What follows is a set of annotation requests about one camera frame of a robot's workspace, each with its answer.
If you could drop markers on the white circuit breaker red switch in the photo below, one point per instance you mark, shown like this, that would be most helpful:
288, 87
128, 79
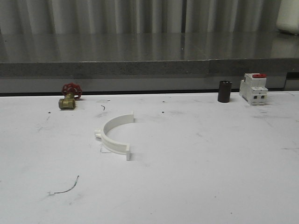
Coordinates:
252, 88

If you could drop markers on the white container on counter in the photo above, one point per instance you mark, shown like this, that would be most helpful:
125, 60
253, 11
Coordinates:
288, 17

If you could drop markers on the dark brown cylindrical coupling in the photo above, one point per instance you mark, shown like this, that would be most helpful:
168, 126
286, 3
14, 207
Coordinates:
224, 91

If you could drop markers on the brass valve red handwheel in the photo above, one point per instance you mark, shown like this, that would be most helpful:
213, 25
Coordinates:
71, 93

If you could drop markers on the white half pipe clamp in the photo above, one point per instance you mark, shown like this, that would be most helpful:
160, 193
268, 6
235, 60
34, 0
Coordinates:
111, 145

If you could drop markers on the grey stone counter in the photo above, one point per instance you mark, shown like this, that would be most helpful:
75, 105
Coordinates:
178, 62

